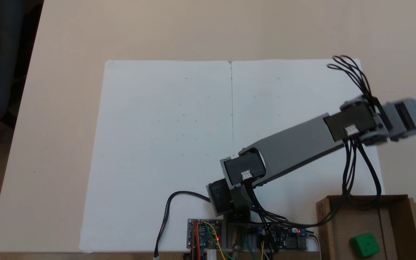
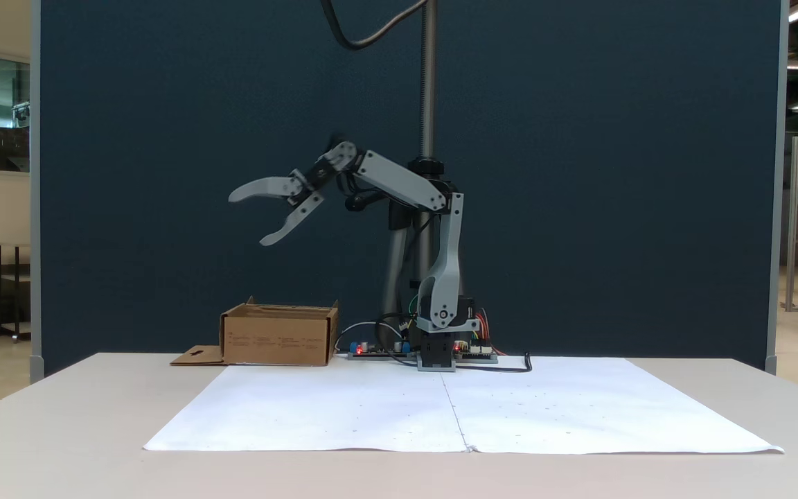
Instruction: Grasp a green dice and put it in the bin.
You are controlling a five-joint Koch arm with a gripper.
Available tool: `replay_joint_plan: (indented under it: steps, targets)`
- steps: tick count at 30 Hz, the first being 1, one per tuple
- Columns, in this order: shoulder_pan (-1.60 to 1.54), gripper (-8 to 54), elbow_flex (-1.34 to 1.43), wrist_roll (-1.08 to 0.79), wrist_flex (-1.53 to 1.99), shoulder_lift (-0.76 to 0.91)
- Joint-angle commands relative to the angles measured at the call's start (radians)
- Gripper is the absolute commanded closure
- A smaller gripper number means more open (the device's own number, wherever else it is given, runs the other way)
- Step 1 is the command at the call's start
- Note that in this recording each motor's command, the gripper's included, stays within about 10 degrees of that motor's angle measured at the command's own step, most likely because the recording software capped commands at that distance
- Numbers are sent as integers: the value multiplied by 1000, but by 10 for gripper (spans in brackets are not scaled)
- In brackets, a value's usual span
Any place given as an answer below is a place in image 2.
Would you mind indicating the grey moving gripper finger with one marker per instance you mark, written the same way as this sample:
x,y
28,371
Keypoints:
x,y
295,220

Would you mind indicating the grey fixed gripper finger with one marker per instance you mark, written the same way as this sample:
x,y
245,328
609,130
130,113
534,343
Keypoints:
x,y
264,187

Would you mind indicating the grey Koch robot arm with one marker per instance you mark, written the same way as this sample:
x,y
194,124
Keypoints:
x,y
399,181

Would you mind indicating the brown cardboard box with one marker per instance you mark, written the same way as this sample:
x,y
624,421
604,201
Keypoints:
x,y
274,339

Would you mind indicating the blue circuit board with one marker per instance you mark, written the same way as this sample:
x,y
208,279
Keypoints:
x,y
375,350

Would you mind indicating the white paper sheet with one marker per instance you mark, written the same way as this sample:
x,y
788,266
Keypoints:
x,y
600,409
316,409

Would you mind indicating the black shelf cart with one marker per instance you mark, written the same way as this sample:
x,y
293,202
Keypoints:
x,y
7,291

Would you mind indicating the dark blue partition panel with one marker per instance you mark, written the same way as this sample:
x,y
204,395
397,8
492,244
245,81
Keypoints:
x,y
614,173

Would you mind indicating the grey camera stand pole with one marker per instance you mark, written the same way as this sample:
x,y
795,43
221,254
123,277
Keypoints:
x,y
428,83

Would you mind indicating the wall window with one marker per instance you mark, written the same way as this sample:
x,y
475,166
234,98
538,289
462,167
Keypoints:
x,y
10,114

